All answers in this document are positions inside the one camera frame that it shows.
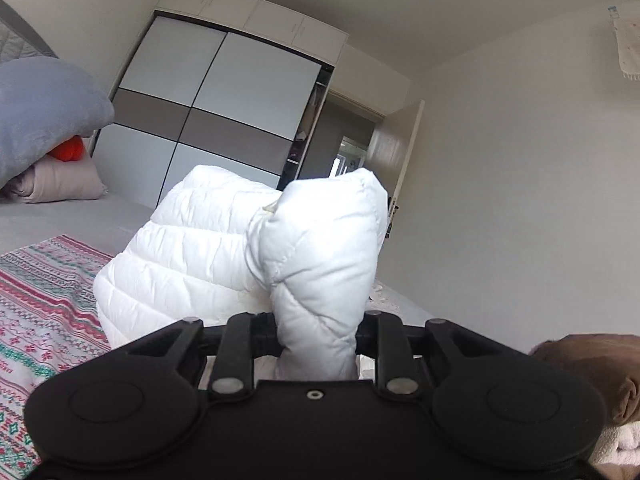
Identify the red soft object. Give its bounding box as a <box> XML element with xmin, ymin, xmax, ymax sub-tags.
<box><xmin>50</xmin><ymin>136</ymin><xmax>85</xmax><ymax>162</ymax></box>

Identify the brown cloth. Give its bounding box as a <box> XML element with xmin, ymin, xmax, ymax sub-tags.
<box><xmin>529</xmin><ymin>334</ymin><xmax>640</xmax><ymax>428</ymax></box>

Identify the grey pillow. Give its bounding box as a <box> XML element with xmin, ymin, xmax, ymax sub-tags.
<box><xmin>0</xmin><ymin>57</ymin><xmax>116</xmax><ymax>188</ymax></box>

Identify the pale dotted cloth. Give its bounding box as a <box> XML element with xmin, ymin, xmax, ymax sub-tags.
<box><xmin>367</xmin><ymin>282</ymin><xmax>403</xmax><ymax>316</ymax></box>

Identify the white door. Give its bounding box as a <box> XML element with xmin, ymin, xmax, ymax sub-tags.
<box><xmin>367</xmin><ymin>100</ymin><xmax>426</xmax><ymax>236</ymax></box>

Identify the beige pillow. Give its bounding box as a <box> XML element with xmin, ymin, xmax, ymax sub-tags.
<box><xmin>0</xmin><ymin>152</ymin><xmax>108</xmax><ymax>204</ymax></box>

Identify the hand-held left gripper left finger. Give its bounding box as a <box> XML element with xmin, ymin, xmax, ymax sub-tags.
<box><xmin>107</xmin><ymin>311</ymin><xmax>279</xmax><ymax>401</ymax></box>

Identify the bed with grey sheet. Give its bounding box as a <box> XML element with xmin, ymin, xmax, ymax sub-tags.
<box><xmin>0</xmin><ymin>192</ymin><xmax>531</xmax><ymax>356</ymax></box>

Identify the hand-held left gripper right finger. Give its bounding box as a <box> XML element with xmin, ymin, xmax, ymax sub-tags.
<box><xmin>356</xmin><ymin>310</ymin><xmax>531</xmax><ymax>397</ymax></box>

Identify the red green patterned blanket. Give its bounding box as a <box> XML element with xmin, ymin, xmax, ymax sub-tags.
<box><xmin>0</xmin><ymin>234</ymin><xmax>116</xmax><ymax>476</ymax></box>

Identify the white and grey wardrobe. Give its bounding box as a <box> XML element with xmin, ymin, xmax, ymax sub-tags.
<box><xmin>90</xmin><ymin>0</ymin><xmax>351</xmax><ymax>208</ymax></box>

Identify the white puffer jacket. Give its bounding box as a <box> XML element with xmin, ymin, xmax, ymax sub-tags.
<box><xmin>92</xmin><ymin>164</ymin><xmax>390</xmax><ymax>382</ymax></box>

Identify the white folded towel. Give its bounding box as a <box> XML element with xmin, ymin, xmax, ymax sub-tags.
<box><xmin>590</xmin><ymin>420</ymin><xmax>640</xmax><ymax>466</ymax></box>

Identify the pale hanging cloth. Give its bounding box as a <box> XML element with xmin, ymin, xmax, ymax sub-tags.
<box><xmin>607</xmin><ymin>2</ymin><xmax>640</xmax><ymax>81</ymax></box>

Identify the grey quilted headboard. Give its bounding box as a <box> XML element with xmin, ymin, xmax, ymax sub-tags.
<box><xmin>0</xmin><ymin>0</ymin><xmax>58</xmax><ymax>63</ymax></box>

